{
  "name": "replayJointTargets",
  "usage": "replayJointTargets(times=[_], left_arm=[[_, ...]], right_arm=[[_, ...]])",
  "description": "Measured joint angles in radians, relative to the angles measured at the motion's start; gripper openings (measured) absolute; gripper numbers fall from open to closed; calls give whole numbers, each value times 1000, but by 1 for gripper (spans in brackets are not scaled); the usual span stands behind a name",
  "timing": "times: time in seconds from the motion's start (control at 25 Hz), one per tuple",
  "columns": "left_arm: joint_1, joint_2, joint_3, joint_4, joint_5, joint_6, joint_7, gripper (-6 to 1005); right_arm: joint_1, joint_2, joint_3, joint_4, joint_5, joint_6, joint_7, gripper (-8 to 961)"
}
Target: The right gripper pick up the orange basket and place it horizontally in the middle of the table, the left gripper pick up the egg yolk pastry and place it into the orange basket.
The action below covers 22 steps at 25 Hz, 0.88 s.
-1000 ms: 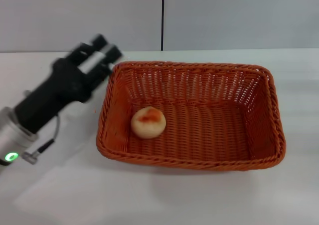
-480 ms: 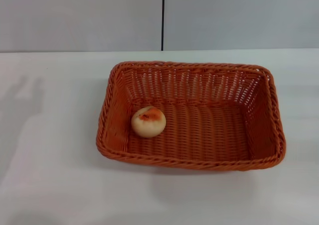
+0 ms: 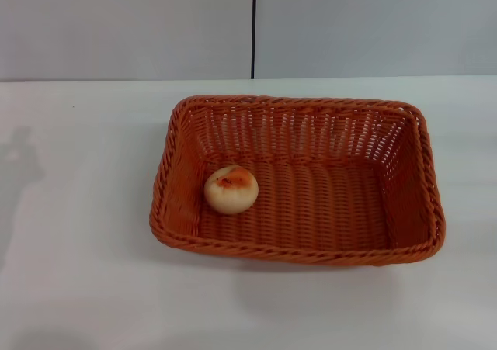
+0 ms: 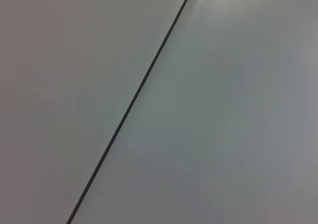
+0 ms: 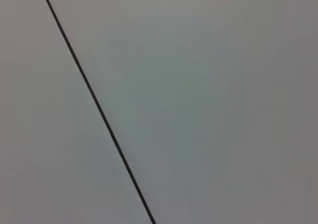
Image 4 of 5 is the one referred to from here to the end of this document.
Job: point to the black wall panel joint strip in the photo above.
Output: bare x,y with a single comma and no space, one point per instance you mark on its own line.
130,107

